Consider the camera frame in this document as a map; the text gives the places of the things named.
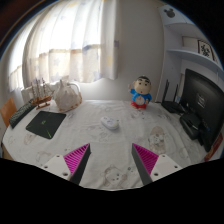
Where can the white printed computer mouse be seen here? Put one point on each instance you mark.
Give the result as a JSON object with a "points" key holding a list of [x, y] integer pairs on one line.
{"points": [[110, 123]]}

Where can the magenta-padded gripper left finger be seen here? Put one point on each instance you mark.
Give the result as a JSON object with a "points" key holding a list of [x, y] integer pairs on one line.
{"points": [[56, 164]]}

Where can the white printed tablecloth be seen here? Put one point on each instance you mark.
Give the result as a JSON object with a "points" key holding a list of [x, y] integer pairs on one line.
{"points": [[110, 156]]}

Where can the white star-print curtain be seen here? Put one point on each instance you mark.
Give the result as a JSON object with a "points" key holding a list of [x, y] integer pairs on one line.
{"points": [[70, 43]]}

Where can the large white conch shell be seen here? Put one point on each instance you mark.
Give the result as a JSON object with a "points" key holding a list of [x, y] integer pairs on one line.
{"points": [[67, 96]]}

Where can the black computer monitor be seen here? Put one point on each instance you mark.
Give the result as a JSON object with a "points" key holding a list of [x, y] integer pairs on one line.
{"points": [[206, 100]]}

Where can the black mouse pad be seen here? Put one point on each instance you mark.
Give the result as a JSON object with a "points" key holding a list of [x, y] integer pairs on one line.
{"points": [[45, 124]]}

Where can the cartoon boy figure clock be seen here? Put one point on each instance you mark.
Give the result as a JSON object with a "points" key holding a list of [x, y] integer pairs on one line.
{"points": [[141, 95]]}

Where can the orange wooden chair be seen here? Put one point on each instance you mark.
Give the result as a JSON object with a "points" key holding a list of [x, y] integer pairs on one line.
{"points": [[7, 110]]}

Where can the white wall shelf unit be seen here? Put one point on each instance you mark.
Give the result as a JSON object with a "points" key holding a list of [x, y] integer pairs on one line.
{"points": [[180, 56]]}

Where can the black router with antennas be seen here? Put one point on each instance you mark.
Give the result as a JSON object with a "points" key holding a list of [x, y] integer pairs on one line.
{"points": [[172, 106]]}

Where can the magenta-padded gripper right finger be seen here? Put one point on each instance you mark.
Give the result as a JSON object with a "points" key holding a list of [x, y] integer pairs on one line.
{"points": [[166, 164]]}

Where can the wooden model sailing ship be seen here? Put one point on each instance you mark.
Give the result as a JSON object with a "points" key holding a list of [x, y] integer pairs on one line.
{"points": [[42, 99]]}

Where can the black keyboard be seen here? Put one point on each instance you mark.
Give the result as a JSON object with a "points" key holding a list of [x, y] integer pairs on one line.
{"points": [[20, 115]]}

